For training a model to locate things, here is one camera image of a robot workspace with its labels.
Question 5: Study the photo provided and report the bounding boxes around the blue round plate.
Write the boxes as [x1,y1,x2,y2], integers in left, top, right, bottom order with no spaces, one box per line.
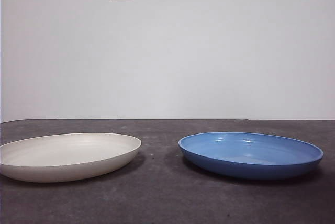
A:
[178,131,324,181]

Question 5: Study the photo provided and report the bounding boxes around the white round plate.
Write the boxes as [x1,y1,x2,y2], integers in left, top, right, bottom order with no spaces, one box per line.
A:
[0,132,142,183]

